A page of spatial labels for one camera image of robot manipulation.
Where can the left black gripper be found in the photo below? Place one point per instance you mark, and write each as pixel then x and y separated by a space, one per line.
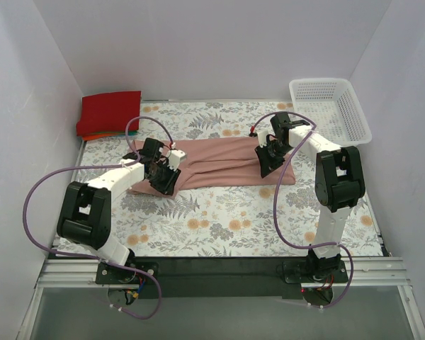
pixel 166 179

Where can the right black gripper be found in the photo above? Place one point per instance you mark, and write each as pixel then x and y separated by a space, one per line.
pixel 268 161

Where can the pink t shirt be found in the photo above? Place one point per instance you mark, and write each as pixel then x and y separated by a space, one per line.
pixel 220 162

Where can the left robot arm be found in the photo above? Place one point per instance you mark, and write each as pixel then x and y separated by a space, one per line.
pixel 86 214

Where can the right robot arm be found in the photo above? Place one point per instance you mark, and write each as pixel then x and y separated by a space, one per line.
pixel 339 185

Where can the green folded t shirt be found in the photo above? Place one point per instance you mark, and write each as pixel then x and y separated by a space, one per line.
pixel 123 133

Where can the floral table mat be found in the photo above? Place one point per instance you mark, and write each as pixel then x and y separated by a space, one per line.
pixel 225 221

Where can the orange folded t shirt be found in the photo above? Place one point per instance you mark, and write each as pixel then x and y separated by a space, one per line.
pixel 97 136

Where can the white plastic basket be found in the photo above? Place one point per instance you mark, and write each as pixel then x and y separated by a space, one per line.
pixel 333 104

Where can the red folded t shirt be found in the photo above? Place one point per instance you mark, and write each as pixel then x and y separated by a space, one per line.
pixel 108 112

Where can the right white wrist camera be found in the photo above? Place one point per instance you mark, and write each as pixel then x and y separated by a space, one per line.
pixel 262 137

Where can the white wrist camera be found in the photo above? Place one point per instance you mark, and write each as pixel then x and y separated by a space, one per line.
pixel 175 158
pixel 262 137

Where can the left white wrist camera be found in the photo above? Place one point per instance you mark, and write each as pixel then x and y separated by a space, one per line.
pixel 175 158

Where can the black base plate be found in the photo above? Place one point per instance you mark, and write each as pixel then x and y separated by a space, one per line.
pixel 219 277

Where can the aluminium frame rail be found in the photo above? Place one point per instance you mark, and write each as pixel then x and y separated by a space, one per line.
pixel 81 273

